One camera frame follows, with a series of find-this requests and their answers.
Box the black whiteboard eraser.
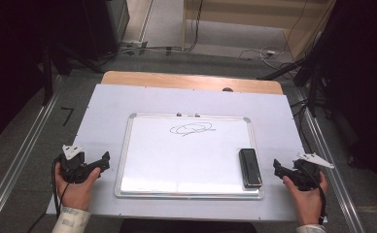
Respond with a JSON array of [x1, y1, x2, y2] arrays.
[[238, 148, 263, 189]]

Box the wooden table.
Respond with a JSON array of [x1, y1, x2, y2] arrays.
[[101, 70, 285, 95]]

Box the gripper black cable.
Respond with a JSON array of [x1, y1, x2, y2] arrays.
[[25, 154, 73, 233], [301, 159, 327, 226]]

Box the white floor cable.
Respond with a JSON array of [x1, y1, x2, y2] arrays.
[[239, 46, 287, 70]]

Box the black cabinet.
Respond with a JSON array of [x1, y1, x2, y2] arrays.
[[79, 0, 131, 61]]

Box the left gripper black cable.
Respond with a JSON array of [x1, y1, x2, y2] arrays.
[[25, 154, 73, 233]]

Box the white table cover sheet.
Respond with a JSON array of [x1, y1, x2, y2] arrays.
[[46, 83, 327, 224]]

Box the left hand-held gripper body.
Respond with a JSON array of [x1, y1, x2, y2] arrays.
[[59, 144, 95, 184]]

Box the wooden shelf unit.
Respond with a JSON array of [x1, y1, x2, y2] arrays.
[[181, 0, 338, 61]]

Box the black cable beside table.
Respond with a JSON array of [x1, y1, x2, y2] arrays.
[[290, 98, 316, 154]]

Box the person's left hand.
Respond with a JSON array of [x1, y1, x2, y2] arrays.
[[53, 162, 102, 212]]

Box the black tripod stand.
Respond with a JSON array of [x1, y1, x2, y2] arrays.
[[257, 32, 333, 118]]

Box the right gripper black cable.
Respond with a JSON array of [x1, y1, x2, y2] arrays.
[[301, 159, 327, 226]]

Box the person's right hand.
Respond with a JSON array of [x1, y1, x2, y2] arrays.
[[282, 171, 329, 226]]

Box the black floor cables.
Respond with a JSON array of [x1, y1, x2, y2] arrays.
[[95, 0, 205, 64]]

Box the aluminium floor rail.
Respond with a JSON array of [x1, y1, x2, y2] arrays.
[[0, 76, 63, 233], [294, 86, 367, 233]]

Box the black metal stand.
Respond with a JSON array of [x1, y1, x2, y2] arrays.
[[41, 43, 54, 107]]

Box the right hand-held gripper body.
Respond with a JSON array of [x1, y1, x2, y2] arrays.
[[290, 152, 335, 192]]

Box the silver framed whiteboard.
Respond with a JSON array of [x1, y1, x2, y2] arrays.
[[114, 113, 265, 200]]

